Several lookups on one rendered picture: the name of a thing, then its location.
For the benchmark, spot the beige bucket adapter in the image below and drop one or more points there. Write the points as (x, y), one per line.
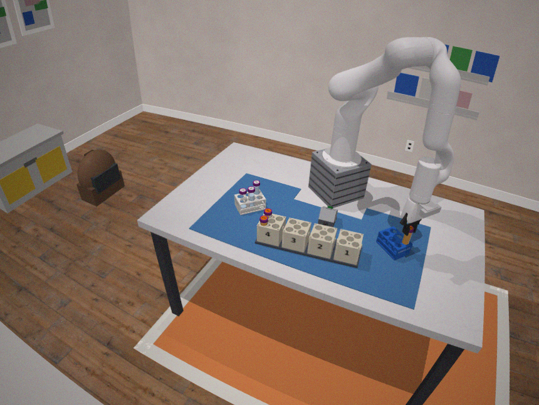
(348, 247)
(295, 233)
(317, 244)
(272, 233)

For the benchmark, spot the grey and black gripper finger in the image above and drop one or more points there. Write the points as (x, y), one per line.
(406, 226)
(414, 224)

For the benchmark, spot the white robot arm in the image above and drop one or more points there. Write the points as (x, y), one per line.
(362, 82)

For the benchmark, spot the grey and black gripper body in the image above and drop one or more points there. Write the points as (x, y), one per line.
(412, 208)

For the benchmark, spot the blue flat mat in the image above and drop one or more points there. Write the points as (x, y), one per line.
(377, 273)

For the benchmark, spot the white tube rack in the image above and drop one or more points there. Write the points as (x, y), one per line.
(259, 204)

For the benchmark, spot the blue tube rack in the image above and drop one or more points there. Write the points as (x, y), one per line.
(391, 243)

